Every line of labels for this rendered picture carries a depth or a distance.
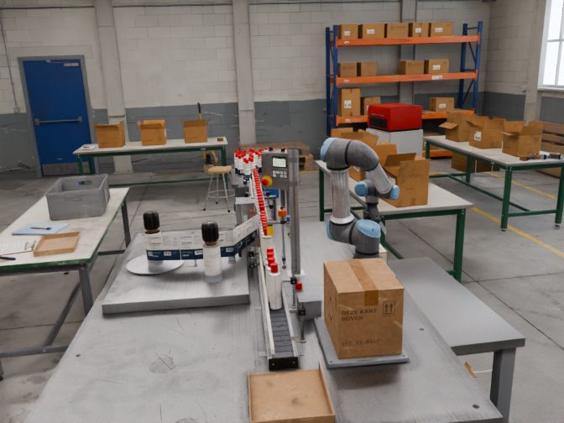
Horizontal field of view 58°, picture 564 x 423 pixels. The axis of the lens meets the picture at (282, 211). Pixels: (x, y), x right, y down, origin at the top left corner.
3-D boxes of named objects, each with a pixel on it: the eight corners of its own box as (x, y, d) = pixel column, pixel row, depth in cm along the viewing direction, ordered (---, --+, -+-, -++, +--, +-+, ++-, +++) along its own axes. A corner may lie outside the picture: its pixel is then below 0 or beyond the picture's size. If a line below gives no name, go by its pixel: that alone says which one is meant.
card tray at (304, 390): (248, 375, 183) (248, 365, 182) (320, 369, 185) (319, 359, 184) (250, 433, 155) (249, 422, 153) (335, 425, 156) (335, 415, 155)
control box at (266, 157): (271, 184, 272) (269, 148, 266) (300, 186, 264) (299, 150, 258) (261, 188, 263) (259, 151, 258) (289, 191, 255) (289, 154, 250)
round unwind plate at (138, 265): (133, 256, 289) (132, 253, 289) (187, 253, 292) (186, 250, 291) (121, 277, 260) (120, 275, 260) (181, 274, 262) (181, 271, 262)
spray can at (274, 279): (269, 305, 225) (268, 262, 219) (281, 304, 225) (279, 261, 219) (270, 310, 220) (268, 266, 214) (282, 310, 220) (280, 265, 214)
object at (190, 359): (136, 235, 348) (135, 232, 347) (352, 221, 359) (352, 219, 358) (1, 468, 147) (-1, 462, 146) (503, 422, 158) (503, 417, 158)
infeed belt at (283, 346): (254, 228, 343) (254, 222, 342) (267, 227, 344) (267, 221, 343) (272, 368, 186) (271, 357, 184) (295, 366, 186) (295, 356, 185)
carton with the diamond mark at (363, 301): (324, 321, 216) (323, 261, 208) (379, 316, 218) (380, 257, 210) (338, 360, 187) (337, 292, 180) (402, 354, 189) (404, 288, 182)
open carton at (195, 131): (182, 144, 762) (180, 119, 752) (182, 140, 808) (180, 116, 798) (213, 142, 771) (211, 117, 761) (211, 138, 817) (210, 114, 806)
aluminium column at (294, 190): (291, 272, 272) (287, 147, 254) (299, 271, 273) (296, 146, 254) (292, 274, 268) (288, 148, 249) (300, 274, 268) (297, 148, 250)
